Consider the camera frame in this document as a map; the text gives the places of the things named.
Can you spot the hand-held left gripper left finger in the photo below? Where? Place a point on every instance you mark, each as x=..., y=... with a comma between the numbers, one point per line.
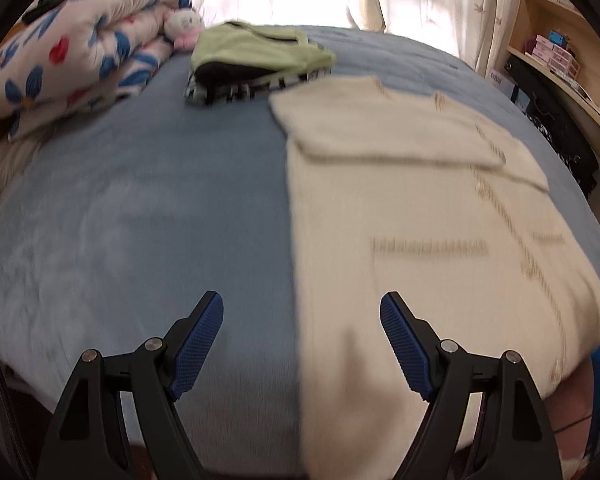
x=197, y=345

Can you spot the green folded garment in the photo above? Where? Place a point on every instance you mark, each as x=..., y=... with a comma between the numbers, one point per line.
x=240, y=47

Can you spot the beige pillow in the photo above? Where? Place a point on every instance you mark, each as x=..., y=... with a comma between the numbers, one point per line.
x=5, y=170

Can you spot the white cardboard box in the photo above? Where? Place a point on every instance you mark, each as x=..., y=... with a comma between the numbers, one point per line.
x=500, y=82

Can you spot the floral sheer curtain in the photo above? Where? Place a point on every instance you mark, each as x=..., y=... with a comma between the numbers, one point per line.
x=430, y=0

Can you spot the white fuzzy cardigan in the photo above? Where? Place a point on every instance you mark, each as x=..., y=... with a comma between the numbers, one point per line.
x=405, y=185

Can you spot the floral rolled quilt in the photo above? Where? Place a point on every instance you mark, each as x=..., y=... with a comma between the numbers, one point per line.
x=55, y=60

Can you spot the small blue toy box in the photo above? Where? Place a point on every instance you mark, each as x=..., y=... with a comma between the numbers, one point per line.
x=557, y=38

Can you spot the white cat plush toy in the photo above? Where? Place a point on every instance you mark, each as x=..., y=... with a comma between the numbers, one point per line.
x=182, y=22

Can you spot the black white patterned cloth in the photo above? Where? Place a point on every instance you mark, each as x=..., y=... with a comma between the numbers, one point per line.
x=547, y=132

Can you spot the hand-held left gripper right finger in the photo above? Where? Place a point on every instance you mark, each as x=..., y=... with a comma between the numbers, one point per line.
x=405, y=345

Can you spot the black clothes pile by shelf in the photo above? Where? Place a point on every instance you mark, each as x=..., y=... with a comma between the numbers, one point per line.
x=540, y=90

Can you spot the pink mini drawer organizer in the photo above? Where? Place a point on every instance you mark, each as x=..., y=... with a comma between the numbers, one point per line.
x=560, y=57

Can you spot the wooden shelf unit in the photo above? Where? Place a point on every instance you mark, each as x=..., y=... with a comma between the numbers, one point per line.
x=535, y=15

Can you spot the blue bed blanket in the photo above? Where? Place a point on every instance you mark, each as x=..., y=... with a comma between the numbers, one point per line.
x=130, y=210

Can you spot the magazine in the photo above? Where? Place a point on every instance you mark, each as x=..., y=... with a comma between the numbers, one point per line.
x=587, y=97

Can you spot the black white striped garment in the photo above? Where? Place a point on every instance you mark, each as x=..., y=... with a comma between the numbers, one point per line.
x=230, y=94

